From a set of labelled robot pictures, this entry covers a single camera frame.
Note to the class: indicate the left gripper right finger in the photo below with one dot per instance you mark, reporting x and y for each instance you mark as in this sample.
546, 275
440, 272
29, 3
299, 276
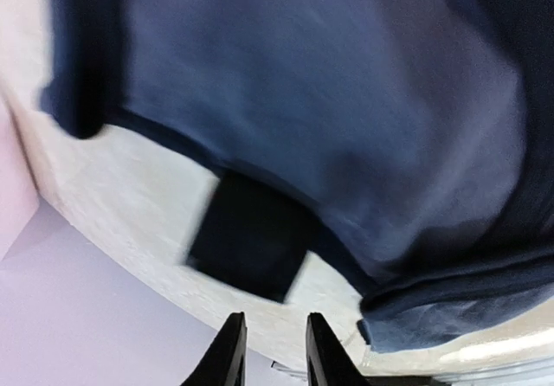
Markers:
328, 364

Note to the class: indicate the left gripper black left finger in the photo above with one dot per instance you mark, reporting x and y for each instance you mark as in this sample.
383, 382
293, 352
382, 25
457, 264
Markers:
223, 363

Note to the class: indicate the navy blue tank top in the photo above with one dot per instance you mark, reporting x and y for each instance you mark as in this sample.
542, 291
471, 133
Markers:
408, 143

